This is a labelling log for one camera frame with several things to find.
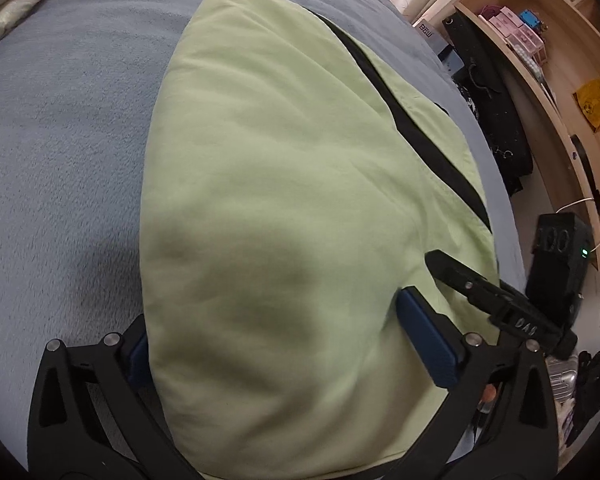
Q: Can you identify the silver ribbed suitcase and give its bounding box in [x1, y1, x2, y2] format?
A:
[545, 352, 581, 411]

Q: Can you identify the wooden bookshelf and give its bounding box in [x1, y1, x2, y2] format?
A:
[405, 0, 600, 273]

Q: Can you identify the green and black hooded jacket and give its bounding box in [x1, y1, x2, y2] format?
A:
[139, 0, 498, 478]

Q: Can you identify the blue-grey bed blanket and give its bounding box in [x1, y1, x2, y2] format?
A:
[0, 0, 528, 461]

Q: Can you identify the black cloth pile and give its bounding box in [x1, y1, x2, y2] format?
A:
[562, 350, 600, 448]

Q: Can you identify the white cable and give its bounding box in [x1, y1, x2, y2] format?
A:
[555, 197, 600, 256]

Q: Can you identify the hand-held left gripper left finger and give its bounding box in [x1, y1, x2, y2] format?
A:
[25, 312, 206, 480]

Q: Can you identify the stack of pink boxes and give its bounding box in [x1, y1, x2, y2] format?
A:
[477, 4, 548, 63]

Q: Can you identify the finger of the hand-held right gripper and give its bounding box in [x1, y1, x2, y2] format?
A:
[424, 249, 523, 328]

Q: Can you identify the white printed box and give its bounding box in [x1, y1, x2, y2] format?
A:
[412, 16, 448, 56]

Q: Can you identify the long black bag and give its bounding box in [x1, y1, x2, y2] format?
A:
[442, 10, 536, 196]

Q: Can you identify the black flat device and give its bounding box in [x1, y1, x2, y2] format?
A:
[569, 132, 600, 216]

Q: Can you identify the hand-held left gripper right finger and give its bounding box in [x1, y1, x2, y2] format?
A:
[397, 285, 561, 480]

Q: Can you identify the yellow bag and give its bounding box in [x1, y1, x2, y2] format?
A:
[572, 77, 600, 133]

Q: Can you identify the black white patterned cloth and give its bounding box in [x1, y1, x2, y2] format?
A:
[452, 70, 481, 121]

